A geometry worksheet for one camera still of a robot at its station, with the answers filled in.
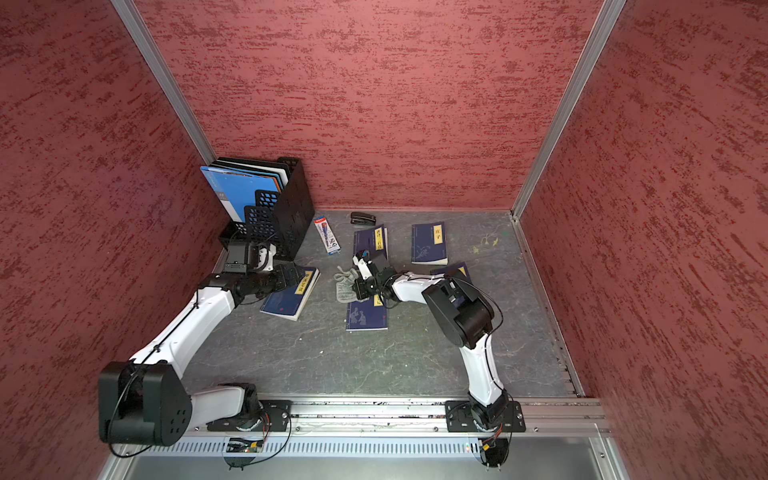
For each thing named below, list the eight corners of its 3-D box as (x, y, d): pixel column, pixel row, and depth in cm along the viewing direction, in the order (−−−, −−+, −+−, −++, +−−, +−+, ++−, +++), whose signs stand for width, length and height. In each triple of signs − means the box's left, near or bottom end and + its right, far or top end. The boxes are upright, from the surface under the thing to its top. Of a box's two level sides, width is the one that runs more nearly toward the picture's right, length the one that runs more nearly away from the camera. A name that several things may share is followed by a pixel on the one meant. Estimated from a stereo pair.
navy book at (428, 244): (411, 264, 107) (412, 259, 104) (410, 228, 118) (410, 222, 115) (447, 265, 107) (449, 259, 104) (442, 228, 118) (443, 222, 116)
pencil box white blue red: (328, 256, 109) (327, 252, 107) (313, 223, 119) (312, 219, 118) (341, 251, 111) (340, 247, 109) (325, 219, 121) (324, 215, 119)
